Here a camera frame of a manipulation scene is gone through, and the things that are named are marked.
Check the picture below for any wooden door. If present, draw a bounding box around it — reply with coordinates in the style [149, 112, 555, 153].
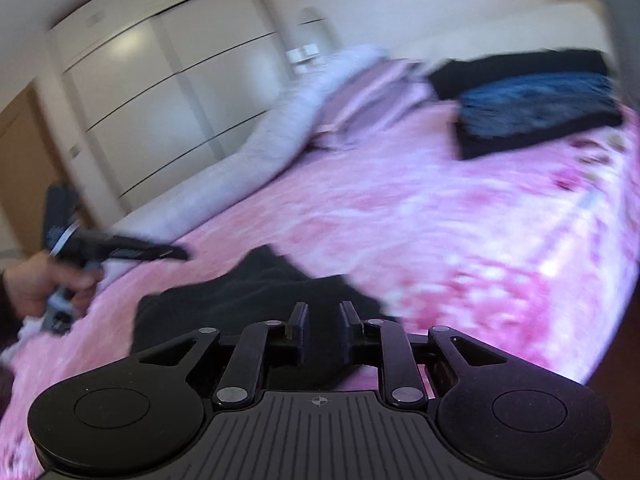
[0, 85, 76, 256]

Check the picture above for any purple pillow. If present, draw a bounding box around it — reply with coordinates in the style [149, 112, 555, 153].
[315, 57, 436, 148]

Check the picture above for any white ribbed quilt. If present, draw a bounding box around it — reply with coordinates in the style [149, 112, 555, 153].
[107, 44, 391, 281]

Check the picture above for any person's left hand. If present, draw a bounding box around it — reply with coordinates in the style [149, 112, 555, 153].
[0, 252, 105, 322]

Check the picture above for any dark long-sleeved shirt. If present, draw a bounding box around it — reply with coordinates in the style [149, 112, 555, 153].
[131, 245, 401, 391]

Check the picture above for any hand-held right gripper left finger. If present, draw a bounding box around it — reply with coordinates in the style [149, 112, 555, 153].
[135, 301, 310, 408]

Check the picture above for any dark blue folded garment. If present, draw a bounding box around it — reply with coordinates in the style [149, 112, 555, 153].
[452, 72, 625, 161]

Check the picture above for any white wardrobe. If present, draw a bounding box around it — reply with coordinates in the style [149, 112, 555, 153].
[47, 0, 296, 216]

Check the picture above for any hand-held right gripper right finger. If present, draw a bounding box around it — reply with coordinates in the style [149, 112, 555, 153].
[340, 301, 511, 408]

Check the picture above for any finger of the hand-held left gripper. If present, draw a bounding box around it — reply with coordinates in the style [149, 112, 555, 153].
[100, 232, 190, 263]

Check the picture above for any small white wall shelf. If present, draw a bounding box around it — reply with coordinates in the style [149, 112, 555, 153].
[287, 45, 321, 66]

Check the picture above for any pink floral blanket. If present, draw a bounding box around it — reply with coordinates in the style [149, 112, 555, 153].
[0, 100, 640, 480]

